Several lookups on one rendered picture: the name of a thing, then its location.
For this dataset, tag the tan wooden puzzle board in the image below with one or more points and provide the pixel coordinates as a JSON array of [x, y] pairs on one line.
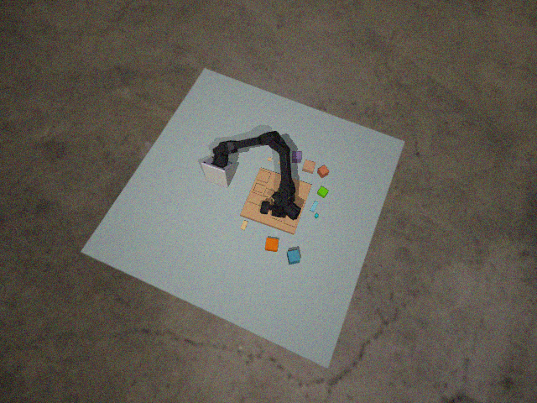
[[266, 183]]

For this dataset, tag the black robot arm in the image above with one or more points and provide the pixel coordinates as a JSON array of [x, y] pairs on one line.
[[275, 142]]

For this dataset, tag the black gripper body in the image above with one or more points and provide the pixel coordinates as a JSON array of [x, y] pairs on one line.
[[265, 207]]

